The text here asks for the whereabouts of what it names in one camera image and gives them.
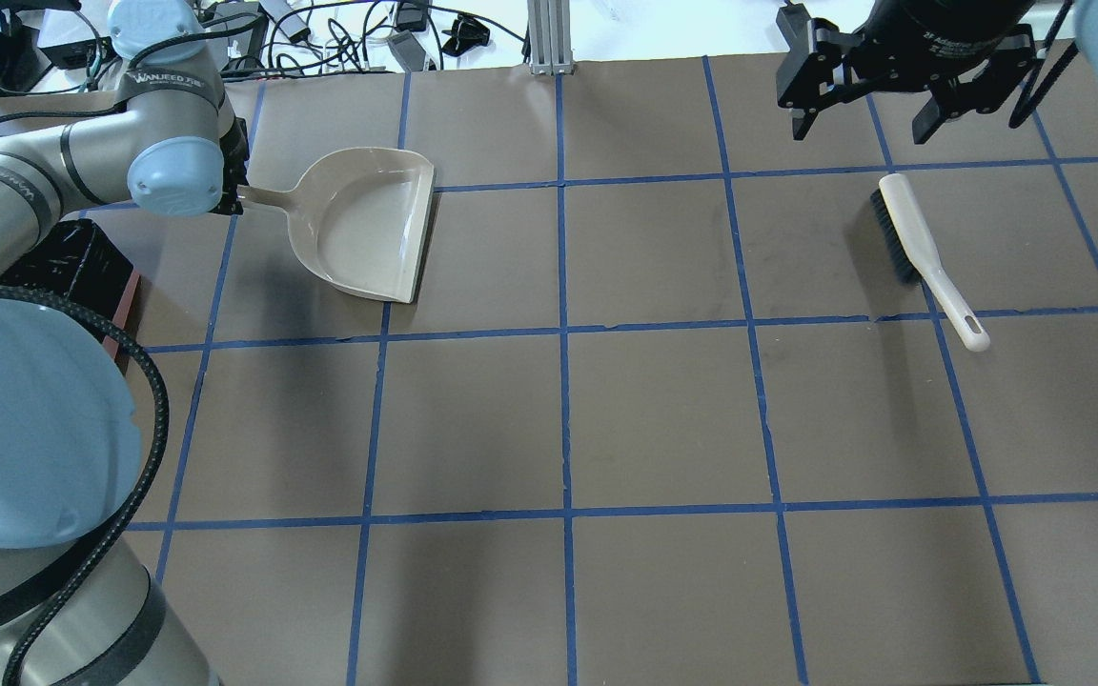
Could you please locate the beige plastic dustpan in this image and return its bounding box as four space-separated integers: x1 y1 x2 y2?
238 147 436 304

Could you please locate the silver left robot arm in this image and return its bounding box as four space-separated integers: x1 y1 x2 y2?
0 1 247 685

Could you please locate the black lined trash bin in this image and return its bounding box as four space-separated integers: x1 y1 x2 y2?
0 218 141 329

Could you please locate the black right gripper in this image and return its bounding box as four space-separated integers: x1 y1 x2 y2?
776 1 1037 144

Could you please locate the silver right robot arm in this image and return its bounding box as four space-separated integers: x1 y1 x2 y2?
776 1 1098 145

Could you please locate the aluminium frame post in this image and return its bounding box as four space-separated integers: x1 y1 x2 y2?
527 0 576 75

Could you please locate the beige hand brush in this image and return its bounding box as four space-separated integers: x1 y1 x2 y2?
870 173 991 353

